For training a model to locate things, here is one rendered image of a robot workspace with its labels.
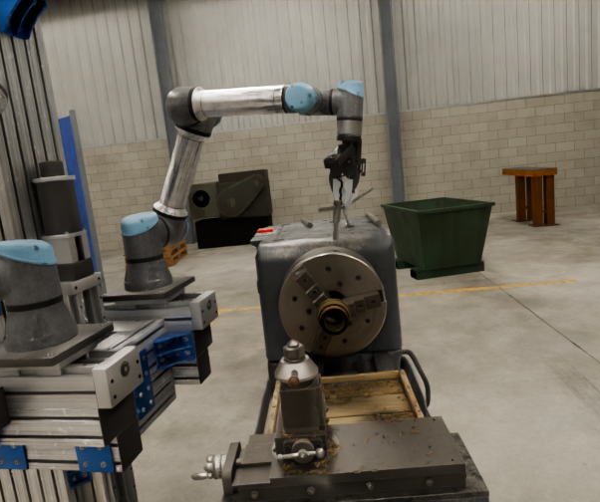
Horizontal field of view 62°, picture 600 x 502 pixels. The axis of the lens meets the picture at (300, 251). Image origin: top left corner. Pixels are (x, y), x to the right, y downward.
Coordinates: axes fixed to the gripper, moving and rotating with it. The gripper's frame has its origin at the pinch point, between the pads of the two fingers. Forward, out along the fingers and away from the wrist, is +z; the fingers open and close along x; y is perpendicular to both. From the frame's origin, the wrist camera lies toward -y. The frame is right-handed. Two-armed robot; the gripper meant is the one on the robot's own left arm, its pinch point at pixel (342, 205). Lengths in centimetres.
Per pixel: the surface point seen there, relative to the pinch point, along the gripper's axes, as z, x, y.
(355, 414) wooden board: 48, -21, -28
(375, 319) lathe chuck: 32.2, -12.8, -0.9
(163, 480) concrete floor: 148, 109, 27
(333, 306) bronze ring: 25.1, -8.4, -18.6
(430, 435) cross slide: 38, -44, -45
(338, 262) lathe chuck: 15.8, -3.1, -6.8
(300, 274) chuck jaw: 19.2, 5.1, -14.0
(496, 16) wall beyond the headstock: -329, 197, 1026
